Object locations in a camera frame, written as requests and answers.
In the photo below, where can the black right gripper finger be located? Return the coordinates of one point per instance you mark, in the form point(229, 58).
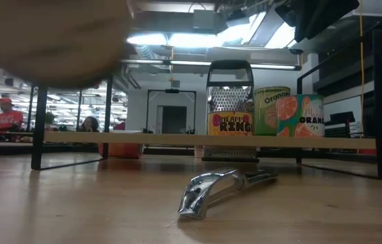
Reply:
point(301, 20)

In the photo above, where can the green orange label can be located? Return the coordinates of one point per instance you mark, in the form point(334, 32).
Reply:
point(265, 101)

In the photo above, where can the teal mandarin orange can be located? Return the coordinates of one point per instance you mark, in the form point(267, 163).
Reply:
point(301, 117)

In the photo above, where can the yellow pineapple rings can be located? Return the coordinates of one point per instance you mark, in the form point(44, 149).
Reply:
point(230, 125)

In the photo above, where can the white ceiling air unit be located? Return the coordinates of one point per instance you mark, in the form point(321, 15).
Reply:
point(374, 8)

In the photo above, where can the short ceiling tube light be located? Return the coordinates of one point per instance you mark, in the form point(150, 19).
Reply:
point(272, 66)

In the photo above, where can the white whiteboard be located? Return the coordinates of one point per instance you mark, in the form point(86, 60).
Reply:
point(340, 105)

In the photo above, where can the black desk equipment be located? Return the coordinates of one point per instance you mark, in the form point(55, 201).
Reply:
point(341, 118)

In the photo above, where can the long ceiling tube light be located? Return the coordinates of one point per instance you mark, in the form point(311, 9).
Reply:
point(164, 62)

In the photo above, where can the person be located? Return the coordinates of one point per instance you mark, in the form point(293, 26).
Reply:
point(6, 120)
point(90, 124)

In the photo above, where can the green potted plant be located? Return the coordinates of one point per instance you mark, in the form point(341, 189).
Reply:
point(51, 118)

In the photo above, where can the black metal stand frame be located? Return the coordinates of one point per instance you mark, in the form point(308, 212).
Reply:
point(172, 91)

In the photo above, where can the wooden shelf black metal frame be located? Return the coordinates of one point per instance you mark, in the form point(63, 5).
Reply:
point(177, 139)

